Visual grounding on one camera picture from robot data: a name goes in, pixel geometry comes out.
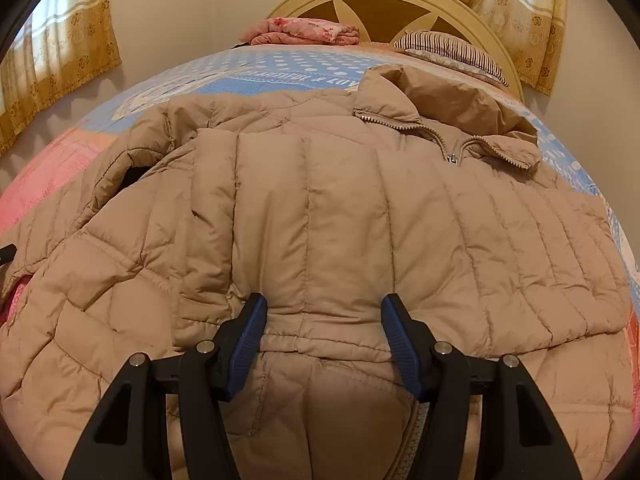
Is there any grey patterned pillow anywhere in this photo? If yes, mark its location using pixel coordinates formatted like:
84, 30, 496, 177
402, 48, 502, 82

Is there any blue and pink printed bedsheet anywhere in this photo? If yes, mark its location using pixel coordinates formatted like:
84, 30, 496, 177
0, 42, 640, 356

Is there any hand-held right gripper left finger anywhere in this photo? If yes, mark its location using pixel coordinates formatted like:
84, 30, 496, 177
60, 292, 268, 480

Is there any folded pink floral blanket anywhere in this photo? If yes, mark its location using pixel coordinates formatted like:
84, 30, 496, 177
238, 16, 362, 47

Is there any wooden framed window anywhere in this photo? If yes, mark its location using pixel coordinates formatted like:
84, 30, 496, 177
346, 0, 569, 97

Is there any yellow patterned curtain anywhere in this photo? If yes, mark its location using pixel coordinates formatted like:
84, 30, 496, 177
0, 0, 123, 157

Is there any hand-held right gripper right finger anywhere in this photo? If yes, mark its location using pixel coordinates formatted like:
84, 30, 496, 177
380, 294, 583, 480

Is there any striped pillow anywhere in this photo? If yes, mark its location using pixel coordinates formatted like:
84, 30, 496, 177
394, 30, 510, 87

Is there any beige quilted down jacket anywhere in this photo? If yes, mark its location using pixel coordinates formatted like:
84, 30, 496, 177
0, 64, 636, 480

